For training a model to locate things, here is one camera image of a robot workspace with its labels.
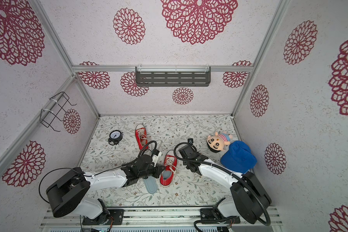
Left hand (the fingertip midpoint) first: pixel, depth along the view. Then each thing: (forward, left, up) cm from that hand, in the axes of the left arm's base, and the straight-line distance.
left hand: (165, 168), depth 85 cm
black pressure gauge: (+26, +37, -3) cm, 45 cm away
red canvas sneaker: (+23, +18, 0) cm, 29 cm away
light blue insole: (-7, +8, -4) cm, 12 cm away
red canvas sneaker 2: (+2, -3, +1) cm, 4 cm away
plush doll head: (+17, -33, +2) cm, 37 cm away
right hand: (+8, -14, +2) cm, 17 cm away
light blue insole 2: (-3, 0, -3) cm, 4 cm away
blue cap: (+9, -47, -3) cm, 48 cm away
